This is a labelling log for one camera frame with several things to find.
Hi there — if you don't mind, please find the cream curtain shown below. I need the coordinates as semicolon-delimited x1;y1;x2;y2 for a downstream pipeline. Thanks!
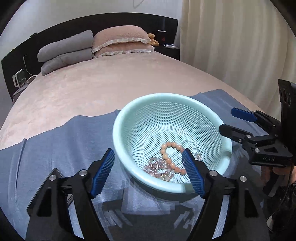
179;1;295;118

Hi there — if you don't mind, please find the mint green plastic basket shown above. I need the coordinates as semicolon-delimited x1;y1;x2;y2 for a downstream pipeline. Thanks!
112;93;232;194

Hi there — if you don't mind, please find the pink crystal bead bracelet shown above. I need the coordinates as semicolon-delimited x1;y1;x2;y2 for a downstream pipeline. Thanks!
143;157;176;182

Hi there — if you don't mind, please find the black nightstand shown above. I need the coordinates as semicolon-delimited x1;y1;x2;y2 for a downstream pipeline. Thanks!
154;46;180;61

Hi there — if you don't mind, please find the blue cloth mat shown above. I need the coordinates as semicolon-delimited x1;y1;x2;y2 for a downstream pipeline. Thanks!
1;90;265;240

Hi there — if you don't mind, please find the right camera black housing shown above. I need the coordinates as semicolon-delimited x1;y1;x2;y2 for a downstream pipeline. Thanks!
278;79;296;156

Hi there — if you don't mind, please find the upper pink pillow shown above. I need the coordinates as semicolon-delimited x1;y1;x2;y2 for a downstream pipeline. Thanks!
92;25;150;53

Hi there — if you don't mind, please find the pink pillow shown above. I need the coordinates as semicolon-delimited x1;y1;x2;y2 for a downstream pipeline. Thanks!
92;25;150;53
94;42;154;58

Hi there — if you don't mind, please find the peach bead bracelet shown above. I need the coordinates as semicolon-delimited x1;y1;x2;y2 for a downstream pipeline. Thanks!
159;141;188;175

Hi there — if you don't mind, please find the upper grey folded blanket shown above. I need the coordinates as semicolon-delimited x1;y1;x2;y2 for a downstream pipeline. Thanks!
37;30;93;63

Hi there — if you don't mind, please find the large silver hoop ring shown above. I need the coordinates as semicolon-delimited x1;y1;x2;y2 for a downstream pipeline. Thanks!
181;139;203;162

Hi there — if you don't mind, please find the lower pink pillow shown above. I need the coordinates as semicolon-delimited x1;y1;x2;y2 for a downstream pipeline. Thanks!
94;42;154;58

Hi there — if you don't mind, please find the white bedside device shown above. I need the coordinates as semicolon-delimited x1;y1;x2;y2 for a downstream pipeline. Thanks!
12;69;29;88

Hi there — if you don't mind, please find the black headboard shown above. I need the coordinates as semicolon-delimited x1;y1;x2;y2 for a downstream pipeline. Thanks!
1;13;179;98

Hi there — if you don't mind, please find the brown teddy bear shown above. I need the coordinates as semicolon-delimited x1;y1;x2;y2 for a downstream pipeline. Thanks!
148;33;159;47

